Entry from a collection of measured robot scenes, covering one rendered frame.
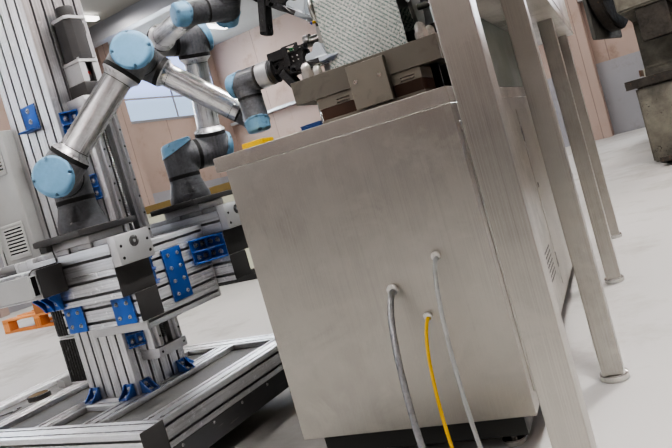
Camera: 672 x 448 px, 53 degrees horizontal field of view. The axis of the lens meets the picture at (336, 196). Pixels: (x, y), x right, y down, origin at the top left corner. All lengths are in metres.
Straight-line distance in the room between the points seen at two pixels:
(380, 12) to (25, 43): 1.24
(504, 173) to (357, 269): 0.74
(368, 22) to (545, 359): 1.12
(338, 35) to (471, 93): 0.94
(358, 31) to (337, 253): 0.63
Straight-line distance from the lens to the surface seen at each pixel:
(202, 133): 2.57
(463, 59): 1.06
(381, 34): 1.91
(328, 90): 1.75
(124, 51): 2.05
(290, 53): 1.99
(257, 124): 2.03
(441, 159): 1.60
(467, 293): 1.65
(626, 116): 13.01
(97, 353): 2.56
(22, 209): 2.60
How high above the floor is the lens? 0.79
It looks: 2 degrees down
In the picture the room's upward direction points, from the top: 16 degrees counter-clockwise
